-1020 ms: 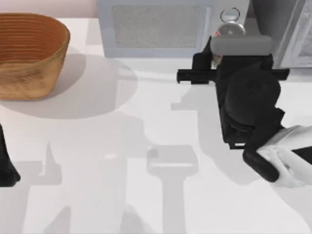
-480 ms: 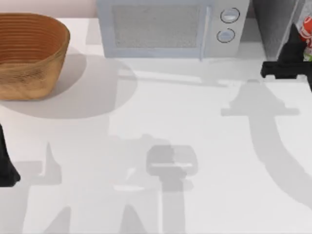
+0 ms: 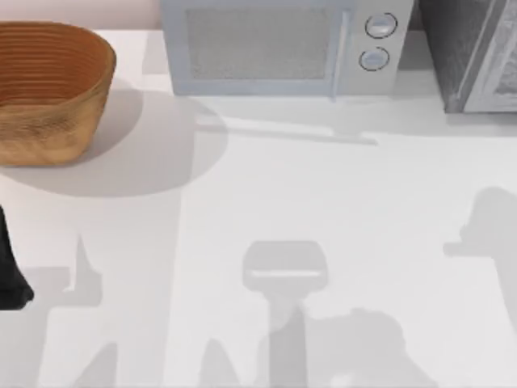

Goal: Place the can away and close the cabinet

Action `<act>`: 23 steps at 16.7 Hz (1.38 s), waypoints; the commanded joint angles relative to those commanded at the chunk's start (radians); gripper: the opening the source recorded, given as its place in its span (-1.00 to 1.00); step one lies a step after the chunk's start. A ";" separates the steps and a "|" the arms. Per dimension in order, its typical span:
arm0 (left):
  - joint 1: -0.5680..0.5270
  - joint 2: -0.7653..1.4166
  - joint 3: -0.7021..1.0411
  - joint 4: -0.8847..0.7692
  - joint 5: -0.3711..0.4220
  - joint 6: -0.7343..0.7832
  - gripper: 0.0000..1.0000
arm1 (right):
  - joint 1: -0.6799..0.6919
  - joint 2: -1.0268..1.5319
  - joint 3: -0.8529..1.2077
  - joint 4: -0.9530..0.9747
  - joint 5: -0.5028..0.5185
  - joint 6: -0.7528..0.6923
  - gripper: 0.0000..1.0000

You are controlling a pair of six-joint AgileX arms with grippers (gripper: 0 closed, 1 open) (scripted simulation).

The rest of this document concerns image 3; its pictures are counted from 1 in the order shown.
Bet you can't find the microwave door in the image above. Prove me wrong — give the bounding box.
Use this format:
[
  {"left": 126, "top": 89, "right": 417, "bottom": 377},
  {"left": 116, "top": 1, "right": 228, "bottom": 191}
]
[{"left": 160, "top": 0, "right": 351, "bottom": 97}]

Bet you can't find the round microwave knob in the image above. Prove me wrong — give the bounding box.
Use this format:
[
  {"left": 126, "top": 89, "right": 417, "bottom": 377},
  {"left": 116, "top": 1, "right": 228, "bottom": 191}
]
[
  {"left": 358, "top": 46, "right": 391, "bottom": 73},
  {"left": 364, "top": 11, "right": 399, "bottom": 40}
]

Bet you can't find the pale microwave oven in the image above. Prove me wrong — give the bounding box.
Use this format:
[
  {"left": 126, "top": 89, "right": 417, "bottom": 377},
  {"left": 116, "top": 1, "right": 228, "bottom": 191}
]
[{"left": 159, "top": 0, "right": 416, "bottom": 102}]

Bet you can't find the brown woven basket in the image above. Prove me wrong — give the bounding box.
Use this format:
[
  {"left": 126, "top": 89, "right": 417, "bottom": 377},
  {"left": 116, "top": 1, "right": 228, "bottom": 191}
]
[{"left": 0, "top": 22, "right": 118, "bottom": 167}]

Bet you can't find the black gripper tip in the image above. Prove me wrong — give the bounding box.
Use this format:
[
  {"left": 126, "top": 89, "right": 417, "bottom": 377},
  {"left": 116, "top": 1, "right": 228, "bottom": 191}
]
[{"left": 0, "top": 206, "right": 35, "bottom": 312}]

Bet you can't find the microwave door handle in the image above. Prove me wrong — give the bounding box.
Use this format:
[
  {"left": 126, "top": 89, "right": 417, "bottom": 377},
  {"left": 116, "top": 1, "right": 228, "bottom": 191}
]
[{"left": 330, "top": 10, "right": 350, "bottom": 103}]

